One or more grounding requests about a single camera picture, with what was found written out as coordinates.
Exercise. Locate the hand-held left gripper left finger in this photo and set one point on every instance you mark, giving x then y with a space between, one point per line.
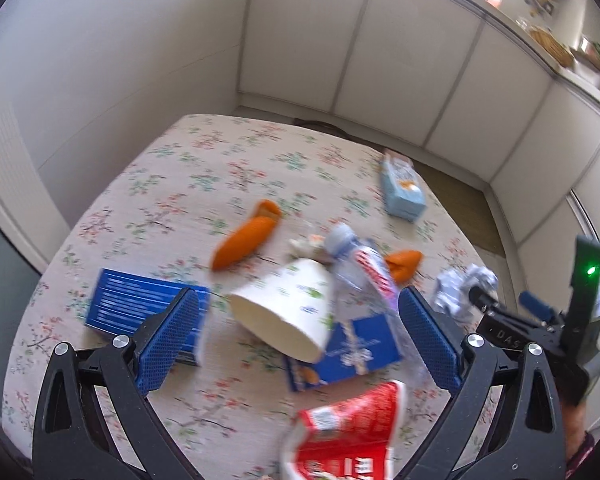
167 340

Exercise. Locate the blue box with nut print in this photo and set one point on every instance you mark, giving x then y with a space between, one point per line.
365 345

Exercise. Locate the person's right forearm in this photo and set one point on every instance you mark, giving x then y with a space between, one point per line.
574 430

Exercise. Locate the woven basket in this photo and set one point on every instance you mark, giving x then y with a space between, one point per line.
550 46

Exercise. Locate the metal tray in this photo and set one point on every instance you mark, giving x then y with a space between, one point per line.
592 57

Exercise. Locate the light blue carton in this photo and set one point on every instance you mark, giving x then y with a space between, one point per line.
402 195

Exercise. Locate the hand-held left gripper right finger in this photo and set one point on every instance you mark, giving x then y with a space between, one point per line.
427 340

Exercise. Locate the crushed clear plastic bottle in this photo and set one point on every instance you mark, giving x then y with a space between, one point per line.
352 260

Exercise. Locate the red noodle wrapper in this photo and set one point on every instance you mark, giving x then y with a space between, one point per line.
360 410

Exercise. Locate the large orange peel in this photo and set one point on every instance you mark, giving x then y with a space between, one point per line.
245 240

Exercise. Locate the white paper cup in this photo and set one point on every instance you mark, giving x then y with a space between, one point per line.
285 305

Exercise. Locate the floral tablecloth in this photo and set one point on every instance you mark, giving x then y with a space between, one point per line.
180 185

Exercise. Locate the small orange peel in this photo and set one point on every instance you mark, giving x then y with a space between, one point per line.
405 262

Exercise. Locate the white kitchen cabinet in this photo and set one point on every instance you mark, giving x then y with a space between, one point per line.
405 70

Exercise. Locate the tissue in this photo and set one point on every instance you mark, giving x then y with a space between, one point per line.
307 249

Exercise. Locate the silver white wrapper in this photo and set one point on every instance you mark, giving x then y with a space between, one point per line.
452 292

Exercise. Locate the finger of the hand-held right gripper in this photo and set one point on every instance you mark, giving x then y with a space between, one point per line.
535 306
481 298

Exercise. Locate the round dark stool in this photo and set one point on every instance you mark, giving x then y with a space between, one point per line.
320 126

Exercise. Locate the dark blue box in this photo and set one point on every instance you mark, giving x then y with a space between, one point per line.
125 305

